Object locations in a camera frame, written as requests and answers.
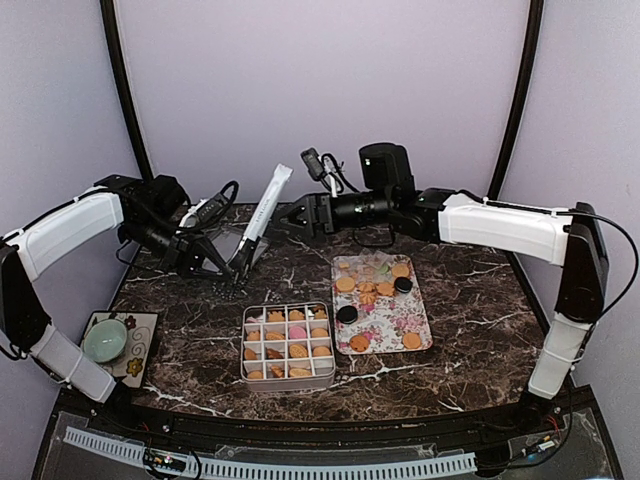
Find orange swirl cookie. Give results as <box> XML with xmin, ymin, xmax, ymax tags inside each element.
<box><xmin>357</xmin><ymin>282</ymin><xmax>376</xmax><ymax>293</ymax></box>
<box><xmin>359</xmin><ymin>291</ymin><xmax>377</xmax><ymax>305</ymax></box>

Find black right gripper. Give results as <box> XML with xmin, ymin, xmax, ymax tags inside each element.
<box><xmin>272</xmin><ymin>190</ymin><xmax>394</xmax><ymax>239</ymax></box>

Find left black frame post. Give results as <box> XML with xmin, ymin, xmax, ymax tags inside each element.
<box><xmin>99</xmin><ymin>0</ymin><xmax>154</xmax><ymax>180</ymax></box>

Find silver metal tongs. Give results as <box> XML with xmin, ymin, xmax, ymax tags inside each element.
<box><xmin>230</xmin><ymin>164</ymin><xmax>294</xmax><ymax>296</ymax></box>

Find brown flower cookie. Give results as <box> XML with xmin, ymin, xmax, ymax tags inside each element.
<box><xmin>266</xmin><ymin>348</ymin><xmax>283</xmax><ymax>360</ymax></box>

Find orange chip cookie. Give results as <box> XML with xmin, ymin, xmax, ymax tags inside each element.
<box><xmin>349</xmin><ymin>335</ymin><xmax>370</xmax><ymax>353</ymax></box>

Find floral square coaster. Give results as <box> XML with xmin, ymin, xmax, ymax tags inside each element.
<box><xmin>81</xmin><ymin>311</ymin><xmax>158</xmax><ymax>389</ymax></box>

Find silver tin lid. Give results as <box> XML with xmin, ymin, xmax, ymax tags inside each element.
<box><xmin>207</xmin><ymin>226</ymin><xmax>270</xmax><ymax>267</ymax></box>

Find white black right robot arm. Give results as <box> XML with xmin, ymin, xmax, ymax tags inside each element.
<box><xmin>277</xmin><ymin>142</ymin><xmax>611</xmax><ymax>434</ymax></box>

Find white slotted cable duct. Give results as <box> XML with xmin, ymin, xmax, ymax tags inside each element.
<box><xmin>63</xmin><ymin>427</ymin><xmax>477</xmax><ymax>479</ymax></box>

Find large tan biscuit bottom row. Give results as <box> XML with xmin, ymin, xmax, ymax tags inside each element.
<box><xmin>289</xmin><ymin>368</ymin><xmax>312</xmax><ymax>378</ymax></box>

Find orange maple leaf cookie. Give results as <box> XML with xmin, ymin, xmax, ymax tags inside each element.
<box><xmin>376</xmin><ymin>282</ymin><xmax>395</xmax><ymax>297</ymax></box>

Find round orange cookie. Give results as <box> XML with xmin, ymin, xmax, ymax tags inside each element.
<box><xmin>402</xmin><ymin>332</ymin><xmax>422</xmax><ymax>350</ymax></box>
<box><xmin>312</xmin><ymin>346</ymin><xmax>331</xmax><ymax>357</ymax></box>

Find pink round cookie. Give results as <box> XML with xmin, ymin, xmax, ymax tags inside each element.
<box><xmin>288</xmin><ymin>325</ymin><xmax>307</xmax><ymax>340</ymax></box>

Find right black frame post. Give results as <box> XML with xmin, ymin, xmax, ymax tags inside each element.
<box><xmin>486</xmin><ymin>0</ymin><xmax>545</xmax><ymax>200</ymax></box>

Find green ceramic cup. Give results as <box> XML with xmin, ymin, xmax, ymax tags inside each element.
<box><xmin>83</xmin><ymin>319</ymin><xmax>128</xmax><ymax>364</ymax></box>

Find black frame post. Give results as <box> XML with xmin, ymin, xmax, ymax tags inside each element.
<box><xmin>99</xmin><ymin>0</ymin><xmax>154</xmax><ymax>180</ymax></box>
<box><xmin>486</xmin><ymin>0</ymin><xmax>545</xmax><ymax>200</ymax></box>

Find silver divided cookie tin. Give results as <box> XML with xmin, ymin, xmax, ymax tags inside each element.
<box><xmin>240</xmin><ymin>301</ymin><xmax>336</xmax><ymax>393</ymax></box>

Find floral cookie tray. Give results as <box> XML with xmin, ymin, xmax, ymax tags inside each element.
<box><xmin>331</xmin><ymin>251</ymin><xmax>433</xmax><ymax>355</ymax></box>

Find tan oval biscuit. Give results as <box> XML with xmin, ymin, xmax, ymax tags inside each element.
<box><xmin>289</xmin><ymin>344</ymin><xmax>309</xmax><ymax>359</ymax></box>

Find black chocolate sandwich cookie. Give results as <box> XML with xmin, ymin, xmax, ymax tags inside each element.
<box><xmin>336</xmin><ymin>305</ymin><xmax>358</xmax><ymax>325</ymax></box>

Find tan sandwich biscuit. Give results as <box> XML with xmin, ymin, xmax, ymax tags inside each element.
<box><xmin>391</xmin><ymin>264</ymin><xmax>410</xmax><ymax>278</ymax></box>
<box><xmin>335</xmin><ymin>277</ymin><xmax>356</xmax><ymax>293</ymax></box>

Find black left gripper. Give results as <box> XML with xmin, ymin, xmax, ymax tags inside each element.
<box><xmin>123</xmin><ymin>214</ymin><xmax>233</xmax><ymax>280</ymax></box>

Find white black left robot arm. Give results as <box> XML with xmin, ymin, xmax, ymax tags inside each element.
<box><xmin>1</xmin><ymin>175</ymin><xmax>239</xmax><ymax>436</ymax></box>

